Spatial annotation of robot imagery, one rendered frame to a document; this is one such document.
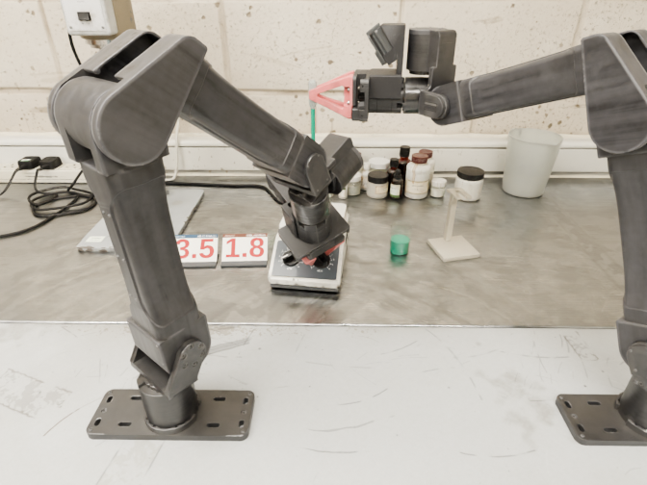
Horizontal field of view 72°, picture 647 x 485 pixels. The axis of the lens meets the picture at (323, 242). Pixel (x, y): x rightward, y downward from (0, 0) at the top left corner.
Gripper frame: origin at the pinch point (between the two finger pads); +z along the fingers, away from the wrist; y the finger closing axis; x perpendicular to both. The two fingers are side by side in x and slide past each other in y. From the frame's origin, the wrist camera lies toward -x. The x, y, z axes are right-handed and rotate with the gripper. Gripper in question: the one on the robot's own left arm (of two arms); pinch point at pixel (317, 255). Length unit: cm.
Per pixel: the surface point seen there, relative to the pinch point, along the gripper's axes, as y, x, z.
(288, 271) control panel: 5.8, -0.9, 1.3
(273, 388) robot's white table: 18.0, 17.6, -7.2
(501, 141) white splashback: -67, -13, 24
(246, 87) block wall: -15, -60, 11
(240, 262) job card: 11.7, -11.1, 7.2
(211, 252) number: 15.5, -16.0, 6.6
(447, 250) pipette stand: -25.1, 9.0, 11.0
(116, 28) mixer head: 10, -50, -22
